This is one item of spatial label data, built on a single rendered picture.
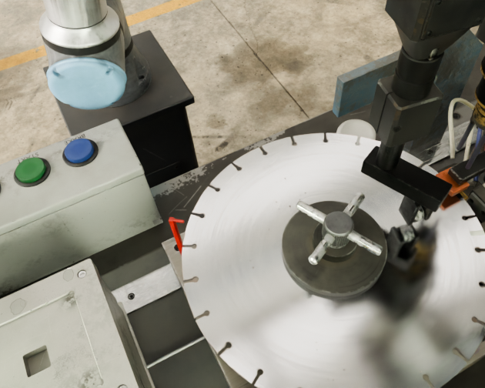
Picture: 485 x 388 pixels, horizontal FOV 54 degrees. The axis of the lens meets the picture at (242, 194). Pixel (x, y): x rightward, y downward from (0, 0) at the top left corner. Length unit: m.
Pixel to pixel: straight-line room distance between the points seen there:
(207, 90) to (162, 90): 1.09
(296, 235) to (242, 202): 0.08
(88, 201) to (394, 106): 0.44
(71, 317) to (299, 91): 1.62
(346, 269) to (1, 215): 0.45
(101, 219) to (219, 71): 1.50
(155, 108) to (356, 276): 0.59
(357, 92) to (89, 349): 0.45
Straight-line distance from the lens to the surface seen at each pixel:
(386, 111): 0.42
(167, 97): 0.98
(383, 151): 0.48
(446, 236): 0.56
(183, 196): 0.81
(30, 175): 0.71
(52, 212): 0.69
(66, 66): 0.75
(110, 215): 0.73
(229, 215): 0.54
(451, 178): 0.58
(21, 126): 2.18
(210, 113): 1.97
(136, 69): 0.99
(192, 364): 0.69
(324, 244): 0.47
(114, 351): 0.56
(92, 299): 0.59
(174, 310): 0.71
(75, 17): 0.73
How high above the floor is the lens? 1.41
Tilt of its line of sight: 56 degrees down
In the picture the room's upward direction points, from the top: 6 degrees counter-clockwise
